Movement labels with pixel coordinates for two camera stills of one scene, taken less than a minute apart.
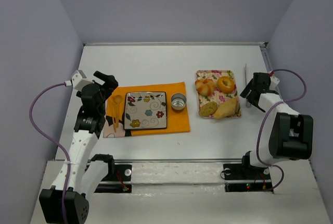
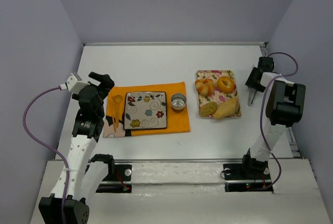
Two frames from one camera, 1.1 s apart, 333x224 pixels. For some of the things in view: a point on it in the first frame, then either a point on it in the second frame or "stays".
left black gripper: (104, 84) stays
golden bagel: (225, 84) stays
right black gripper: (254, 93) -> (254, 84)
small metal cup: (178, 101) stays
